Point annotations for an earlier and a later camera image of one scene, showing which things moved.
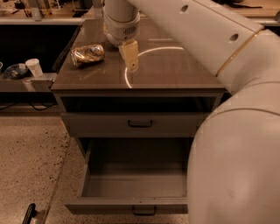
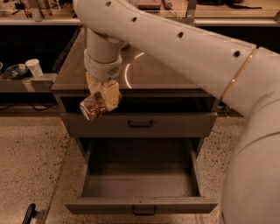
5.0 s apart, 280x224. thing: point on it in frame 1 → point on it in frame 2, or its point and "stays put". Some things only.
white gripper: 122,31 → 102,71
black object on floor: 30,214 stays put
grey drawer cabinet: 137,127 stays put
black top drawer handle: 140,125 stays put
